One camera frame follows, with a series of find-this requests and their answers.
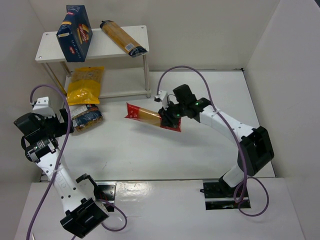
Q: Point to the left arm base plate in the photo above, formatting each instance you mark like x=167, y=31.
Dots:
x=109, y=190

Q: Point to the blue pasta box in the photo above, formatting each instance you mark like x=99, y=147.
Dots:
x=75, y=34

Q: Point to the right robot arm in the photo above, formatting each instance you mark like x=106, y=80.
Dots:
x=255, y=145

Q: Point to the dark blue fusilli bag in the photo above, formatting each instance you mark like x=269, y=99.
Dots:
x=85, y=116

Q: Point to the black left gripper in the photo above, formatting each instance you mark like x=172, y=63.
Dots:
x=64, y=120

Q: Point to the yellow pasta bag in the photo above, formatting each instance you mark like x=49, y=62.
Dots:
x=85, y=86

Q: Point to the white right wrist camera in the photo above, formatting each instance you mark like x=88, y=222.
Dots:
x=162, y=97

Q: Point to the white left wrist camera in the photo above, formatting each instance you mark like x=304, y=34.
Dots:
x=43, y=107

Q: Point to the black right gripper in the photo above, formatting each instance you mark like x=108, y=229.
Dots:
x=166, y=116

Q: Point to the red spaghetti bag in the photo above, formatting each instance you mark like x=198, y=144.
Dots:
x=149, y=117

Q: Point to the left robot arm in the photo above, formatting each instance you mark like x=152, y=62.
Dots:
x=81, y=198

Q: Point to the aluminium table edge rail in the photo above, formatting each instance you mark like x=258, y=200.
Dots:
x=41, y=180

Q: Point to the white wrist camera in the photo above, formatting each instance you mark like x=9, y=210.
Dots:
x=43, y=107
x=162, y=97

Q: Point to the dark-ended spaghetti bag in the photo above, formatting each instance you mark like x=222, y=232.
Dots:
x=122, y=39

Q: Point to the white two-tier shelf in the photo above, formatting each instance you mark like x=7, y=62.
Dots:
x=123, y=76

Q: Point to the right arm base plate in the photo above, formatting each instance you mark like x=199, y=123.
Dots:
x=215, y=198

